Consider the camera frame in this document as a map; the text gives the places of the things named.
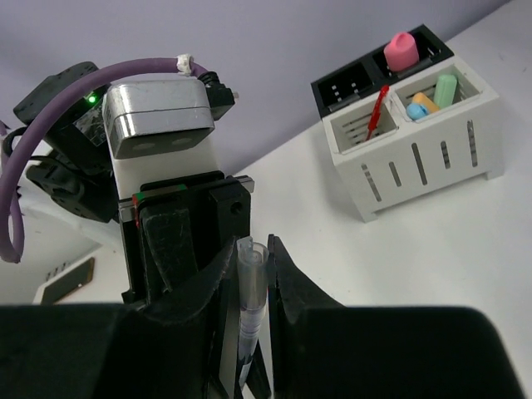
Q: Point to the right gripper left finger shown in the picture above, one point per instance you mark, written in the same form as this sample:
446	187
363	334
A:
181	346

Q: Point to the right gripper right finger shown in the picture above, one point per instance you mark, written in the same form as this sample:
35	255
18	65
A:
323	349

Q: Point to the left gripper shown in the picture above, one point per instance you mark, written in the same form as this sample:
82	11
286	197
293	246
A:
172	229

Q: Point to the clear pen cap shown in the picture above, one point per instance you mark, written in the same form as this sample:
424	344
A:
252	273

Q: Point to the red gel pen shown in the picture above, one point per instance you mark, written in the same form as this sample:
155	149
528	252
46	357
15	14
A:
376	112

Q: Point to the blue highlighter marker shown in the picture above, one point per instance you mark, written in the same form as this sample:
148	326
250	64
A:
416	111

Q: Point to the green highlighter marker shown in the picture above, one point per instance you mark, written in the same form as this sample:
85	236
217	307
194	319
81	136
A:
445	90

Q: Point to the purple gel pen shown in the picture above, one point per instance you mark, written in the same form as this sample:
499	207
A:
250	324

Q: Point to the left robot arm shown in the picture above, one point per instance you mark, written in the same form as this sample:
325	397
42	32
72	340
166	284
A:
62	145

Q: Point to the black organizer container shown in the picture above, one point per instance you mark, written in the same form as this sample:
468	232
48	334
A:
367	74

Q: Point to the white slatted organizer container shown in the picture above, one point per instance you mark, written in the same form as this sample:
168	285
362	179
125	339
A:
405	159

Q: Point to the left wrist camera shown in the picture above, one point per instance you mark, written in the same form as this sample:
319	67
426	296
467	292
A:
157	131

